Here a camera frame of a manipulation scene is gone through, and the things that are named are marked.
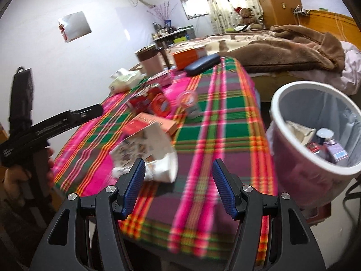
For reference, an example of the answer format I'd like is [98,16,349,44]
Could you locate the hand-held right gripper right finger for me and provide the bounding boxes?
[212,159,328,271]

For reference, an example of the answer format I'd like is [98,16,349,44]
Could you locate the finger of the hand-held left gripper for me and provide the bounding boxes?
[66,104,103,125]

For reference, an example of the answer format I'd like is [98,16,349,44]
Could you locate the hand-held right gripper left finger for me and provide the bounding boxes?
[33,158,146,271]

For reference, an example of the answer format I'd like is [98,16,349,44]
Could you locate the crushed printed paper cup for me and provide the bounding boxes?
[109,123,179,183]

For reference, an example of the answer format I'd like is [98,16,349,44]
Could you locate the red white wrapper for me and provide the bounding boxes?
[125,87,153,113]

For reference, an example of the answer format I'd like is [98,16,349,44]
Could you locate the red tablet box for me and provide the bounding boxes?
[124,112,179,139]

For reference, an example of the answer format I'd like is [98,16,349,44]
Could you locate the red snack packet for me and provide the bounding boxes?
[149,83,171,117]

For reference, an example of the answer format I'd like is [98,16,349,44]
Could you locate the white round waste bin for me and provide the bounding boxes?
[266,81,361,212]

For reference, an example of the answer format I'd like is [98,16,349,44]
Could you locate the small pink box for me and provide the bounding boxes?
[147,70,172,86]

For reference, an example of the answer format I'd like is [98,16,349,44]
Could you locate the clear plastic bottle red label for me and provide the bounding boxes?
[176,90,201,118]

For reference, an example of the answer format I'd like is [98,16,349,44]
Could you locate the white paper bag green leaf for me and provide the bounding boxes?
[285,120,316,147]

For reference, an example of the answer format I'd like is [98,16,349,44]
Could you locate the dark brown bottle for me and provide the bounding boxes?
[306,128,335,153]

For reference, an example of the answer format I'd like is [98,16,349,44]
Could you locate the small printed carton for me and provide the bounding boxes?
[322,140,349,163]

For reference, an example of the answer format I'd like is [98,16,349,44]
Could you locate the person's left forearm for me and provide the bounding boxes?
[0,199,53,271]

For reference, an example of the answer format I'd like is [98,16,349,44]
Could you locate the person's left hand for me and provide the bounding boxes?
[3,147,56,206]

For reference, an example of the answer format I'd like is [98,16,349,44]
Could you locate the soft tissue pack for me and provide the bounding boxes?
[108,68,143,93]

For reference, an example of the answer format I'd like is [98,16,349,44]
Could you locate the plaid tablecloth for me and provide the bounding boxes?
[52,56,278,260]

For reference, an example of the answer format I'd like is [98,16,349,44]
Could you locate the brown pink lidded mug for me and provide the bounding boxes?
[135,44,170,77]

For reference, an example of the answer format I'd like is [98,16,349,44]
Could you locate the bottles on side desk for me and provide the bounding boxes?
[152,20,187,38]

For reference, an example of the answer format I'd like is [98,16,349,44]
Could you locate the orange white box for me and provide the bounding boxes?
[172,45,208,70]

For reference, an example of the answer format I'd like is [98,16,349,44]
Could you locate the cluttered side desk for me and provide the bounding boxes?
[154,27,196,48]

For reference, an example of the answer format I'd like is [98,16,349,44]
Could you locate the dark blue glasses case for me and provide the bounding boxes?
[183,54,221,77]

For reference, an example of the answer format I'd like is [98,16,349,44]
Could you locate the vase of purple branches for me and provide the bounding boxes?
[147,1,179,27]

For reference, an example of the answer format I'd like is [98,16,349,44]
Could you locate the beige patterned bedspread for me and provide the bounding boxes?
[166,32,271,60]

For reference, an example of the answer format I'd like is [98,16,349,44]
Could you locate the brown fleece blanket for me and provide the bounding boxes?
[223,24,346,74]

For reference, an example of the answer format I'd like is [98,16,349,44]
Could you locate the small window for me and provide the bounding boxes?
[180,0,211,20]

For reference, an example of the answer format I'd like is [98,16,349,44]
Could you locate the brown teddy bear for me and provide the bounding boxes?
[234,6,263,30]

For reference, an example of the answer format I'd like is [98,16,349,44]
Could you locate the pale pink sheet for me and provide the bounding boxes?
[330,41,361,96]

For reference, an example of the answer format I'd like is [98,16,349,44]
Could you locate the patterned curtain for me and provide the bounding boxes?
[196,0,264,34]

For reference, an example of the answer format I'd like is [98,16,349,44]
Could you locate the wooden wardrobe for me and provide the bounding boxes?
[250,0,303,30]

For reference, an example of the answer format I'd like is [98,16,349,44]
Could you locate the wooden bed headboard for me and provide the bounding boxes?
[293,8,361,51]

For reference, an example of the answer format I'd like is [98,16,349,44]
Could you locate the wall mirror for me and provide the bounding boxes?
[58,11,92,43]

